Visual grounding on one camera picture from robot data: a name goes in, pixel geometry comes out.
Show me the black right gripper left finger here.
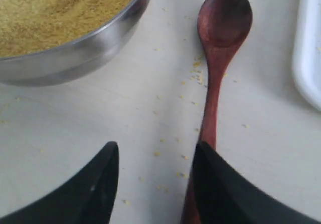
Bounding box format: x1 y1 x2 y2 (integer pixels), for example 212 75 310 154
1 142 119 223

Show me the yellow millet grain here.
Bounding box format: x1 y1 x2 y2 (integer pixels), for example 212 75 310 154
1 0 131 57

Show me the white plastic tray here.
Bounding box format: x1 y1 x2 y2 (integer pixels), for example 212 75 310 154
292 0 320 111

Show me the dark wooden spoon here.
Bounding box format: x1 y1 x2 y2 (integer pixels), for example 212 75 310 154
180 0 253 223

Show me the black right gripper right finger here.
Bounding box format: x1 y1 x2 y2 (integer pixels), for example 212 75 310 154
193 142 318 224

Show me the steel bowl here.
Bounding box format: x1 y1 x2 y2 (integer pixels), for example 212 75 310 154
1 0 150 87

